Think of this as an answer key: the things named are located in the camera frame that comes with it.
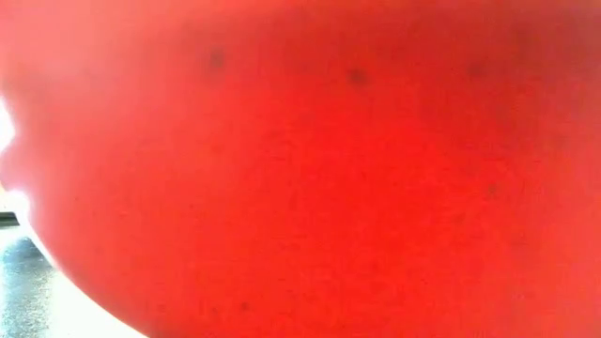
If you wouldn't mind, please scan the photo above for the large red bowl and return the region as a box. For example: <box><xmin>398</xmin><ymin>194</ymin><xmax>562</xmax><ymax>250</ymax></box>
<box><xmin>0</xmin><ymin>0</ymin><xmax>601</xmax><ymax>338</ymax></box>

